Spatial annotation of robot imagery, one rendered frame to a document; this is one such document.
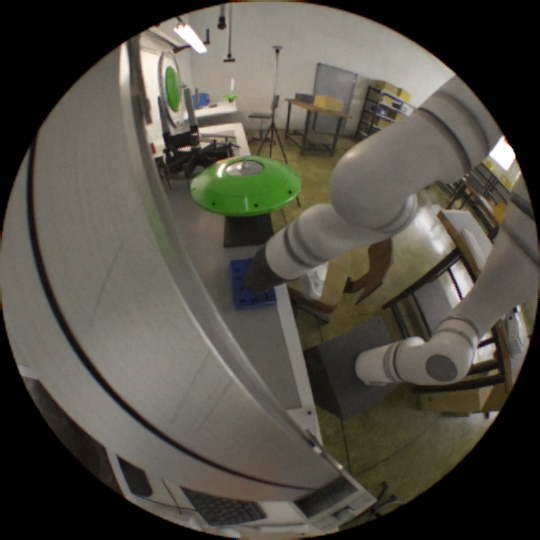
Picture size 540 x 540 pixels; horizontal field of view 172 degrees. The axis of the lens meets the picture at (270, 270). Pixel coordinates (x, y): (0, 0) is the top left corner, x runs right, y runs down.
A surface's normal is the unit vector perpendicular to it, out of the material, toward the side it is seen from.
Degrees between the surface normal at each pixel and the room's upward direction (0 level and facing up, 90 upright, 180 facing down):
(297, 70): 90
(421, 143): 60
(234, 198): 23
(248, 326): 0
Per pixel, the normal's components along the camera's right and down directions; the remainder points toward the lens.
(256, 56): 0.18, 0.85
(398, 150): -0.70, -0.01
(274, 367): 0.04, -0.51
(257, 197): 0.17, -0.14
